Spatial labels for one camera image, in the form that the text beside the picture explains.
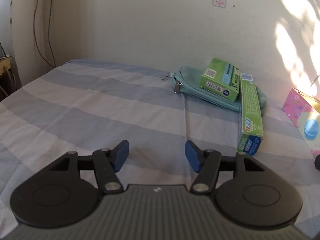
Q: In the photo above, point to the small wall sticker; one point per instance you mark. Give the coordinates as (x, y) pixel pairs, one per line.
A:
(219, 3)

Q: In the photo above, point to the teal zipper pencil pouch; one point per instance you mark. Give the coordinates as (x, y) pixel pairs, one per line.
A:
(186, 81)

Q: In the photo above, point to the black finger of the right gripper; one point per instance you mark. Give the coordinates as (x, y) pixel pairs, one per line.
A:
(317, 163)

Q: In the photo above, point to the long green toothpaste box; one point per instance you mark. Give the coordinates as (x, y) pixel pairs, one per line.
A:
(251, 124)

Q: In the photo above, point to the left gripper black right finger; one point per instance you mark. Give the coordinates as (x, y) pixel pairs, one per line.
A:
(243, 189)

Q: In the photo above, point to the pink macaron tin box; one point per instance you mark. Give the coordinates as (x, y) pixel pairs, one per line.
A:
(303, 111)

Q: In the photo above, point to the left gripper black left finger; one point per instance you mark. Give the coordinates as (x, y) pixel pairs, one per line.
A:
(70, 188)

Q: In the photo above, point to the small green medicine box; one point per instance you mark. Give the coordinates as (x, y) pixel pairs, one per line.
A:
(221, 78)

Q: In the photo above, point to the striped blue bed sheet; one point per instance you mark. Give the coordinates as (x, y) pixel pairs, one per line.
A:
(83, 106)

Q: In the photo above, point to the cluttered side table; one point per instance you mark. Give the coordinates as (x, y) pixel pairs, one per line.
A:
(8, 79)

